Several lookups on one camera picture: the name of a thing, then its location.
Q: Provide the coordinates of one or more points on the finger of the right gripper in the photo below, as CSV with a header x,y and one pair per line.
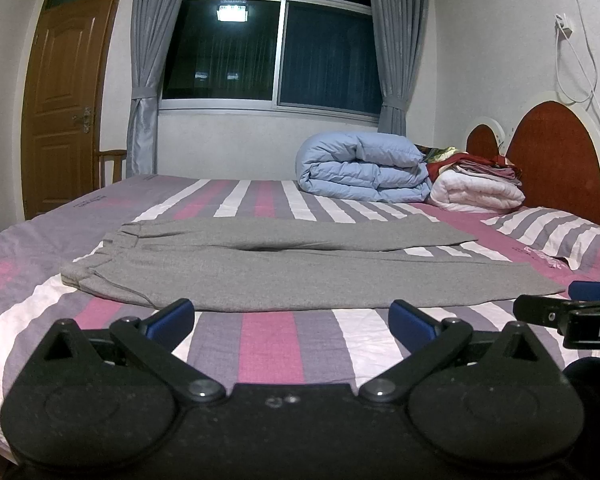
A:
x,y
584,291
546,311

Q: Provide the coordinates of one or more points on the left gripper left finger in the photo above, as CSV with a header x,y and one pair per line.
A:
x,y
148,344

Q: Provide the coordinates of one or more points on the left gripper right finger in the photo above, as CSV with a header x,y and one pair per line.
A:
x,y
433,345

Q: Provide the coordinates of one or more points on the grey pants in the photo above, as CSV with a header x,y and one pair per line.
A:
x,y
266,264

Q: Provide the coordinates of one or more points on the striped pillow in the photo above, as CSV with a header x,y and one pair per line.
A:
x,y
557,234

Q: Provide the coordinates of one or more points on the red wooden headboard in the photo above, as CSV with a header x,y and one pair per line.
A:
x,y
555,146

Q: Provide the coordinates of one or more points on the stack of red clothes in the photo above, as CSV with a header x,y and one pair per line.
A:
x,y
439,160

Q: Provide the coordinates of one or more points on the folded white quilt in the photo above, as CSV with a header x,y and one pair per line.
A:
x,y
457,191

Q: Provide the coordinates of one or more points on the wooden chair by curtain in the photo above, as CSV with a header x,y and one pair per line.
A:
x,y
110,165

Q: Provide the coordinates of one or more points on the folded light blue duvet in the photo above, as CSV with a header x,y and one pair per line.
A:
x,y
364,166

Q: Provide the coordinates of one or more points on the brown wooden door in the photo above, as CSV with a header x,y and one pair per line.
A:
x,y
62,99

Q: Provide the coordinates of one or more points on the right grey curtain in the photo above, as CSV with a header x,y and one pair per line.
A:
x,y
399,32

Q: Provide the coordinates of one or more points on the grey curtain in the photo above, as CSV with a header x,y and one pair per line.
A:
x,y
152,27
399,32

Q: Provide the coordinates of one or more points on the left grey curtain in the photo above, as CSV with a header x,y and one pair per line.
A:
x,y
152,27

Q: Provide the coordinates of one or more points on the window with aluminium frame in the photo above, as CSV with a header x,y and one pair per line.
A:
x,y
315,56

